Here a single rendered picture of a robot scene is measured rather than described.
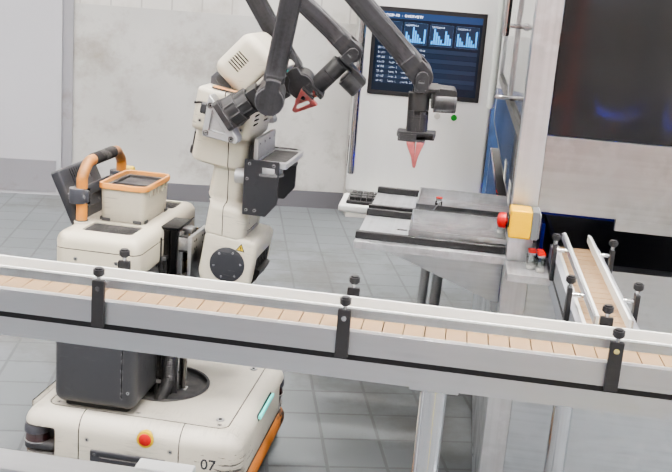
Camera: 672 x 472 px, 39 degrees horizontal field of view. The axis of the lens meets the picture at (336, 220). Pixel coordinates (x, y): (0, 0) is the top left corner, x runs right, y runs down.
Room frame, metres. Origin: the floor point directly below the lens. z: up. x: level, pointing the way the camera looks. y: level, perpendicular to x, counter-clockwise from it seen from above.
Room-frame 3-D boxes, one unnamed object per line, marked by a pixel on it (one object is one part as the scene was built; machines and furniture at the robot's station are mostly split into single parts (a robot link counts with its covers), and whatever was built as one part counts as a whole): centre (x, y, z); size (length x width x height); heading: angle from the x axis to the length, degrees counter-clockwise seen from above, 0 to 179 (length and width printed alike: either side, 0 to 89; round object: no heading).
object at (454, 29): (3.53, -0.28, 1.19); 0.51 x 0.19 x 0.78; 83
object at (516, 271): (2.32, -0.51, 0.87); 0.14 x 0.13 x 0.02; 83
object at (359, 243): (2.78, -0.33, 0.87); 0.70 x 0.48 x 0.02; 173
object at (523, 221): (2.34, -0.47, 1.00); 0.08 x 0.07 x 0.07; 83
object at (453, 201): (2.94, -0.42, 0.90); 0.34 x 0.26 x 0.04; 83
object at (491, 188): (3.44, -0.58, 0.73); 1.98 x 0.01 x 0.25; 173
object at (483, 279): (2.53, -0.29, 0.80); 0.34 x 0.03 x 0.13; 83
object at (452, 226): (2.60, -0.38, 0.90); 0.34 x 0.26 x 0.04; 84
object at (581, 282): (2.04, -0.57, 0.92); 0.69 x 0.15 x 0.16; 173
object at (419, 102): (2.55, -0.20, 1.25); 0.07 x 0.06 x 0.07; 91
